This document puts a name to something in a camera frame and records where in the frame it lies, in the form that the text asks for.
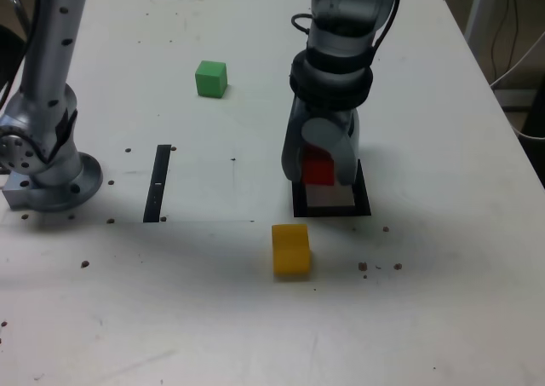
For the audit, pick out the white metal post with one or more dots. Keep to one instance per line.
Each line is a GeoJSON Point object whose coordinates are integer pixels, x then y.
{"type": "Point", "coordinates": [479, 11]}

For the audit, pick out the black tape square outline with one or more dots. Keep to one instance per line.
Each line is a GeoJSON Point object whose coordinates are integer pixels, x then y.
{"type": "Point", "coordinates": [323, 212]}

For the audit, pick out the yellow cube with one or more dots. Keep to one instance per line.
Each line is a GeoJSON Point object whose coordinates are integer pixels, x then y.
{"type": "Point", "coordinates": [290, 249]}

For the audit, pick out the red cube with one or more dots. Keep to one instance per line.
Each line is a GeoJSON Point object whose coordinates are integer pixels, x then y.
{"type": "Point", "coordinates": [317, 173]}

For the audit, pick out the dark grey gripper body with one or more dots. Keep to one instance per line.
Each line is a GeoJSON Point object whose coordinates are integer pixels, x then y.
{"type": "Point", "coordinates": [328, 112]}

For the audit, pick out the black tape strip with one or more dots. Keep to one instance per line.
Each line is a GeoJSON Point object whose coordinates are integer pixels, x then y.
{"type": "Point", "coordinates": [154, 207]}

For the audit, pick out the grey box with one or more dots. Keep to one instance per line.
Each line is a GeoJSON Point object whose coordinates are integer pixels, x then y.
{"type": "Point", "coordinates": [515, 98]}

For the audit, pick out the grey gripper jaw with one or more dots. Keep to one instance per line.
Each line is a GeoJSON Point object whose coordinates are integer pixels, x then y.
{"type": "Point", "coordinates": [323, 132]}
{"type": "Point", "coordinates": [293, 151]}

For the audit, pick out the green cube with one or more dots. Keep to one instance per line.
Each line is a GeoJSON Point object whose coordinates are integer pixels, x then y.
{"type": "Point", "coordinates": [208, 83]}

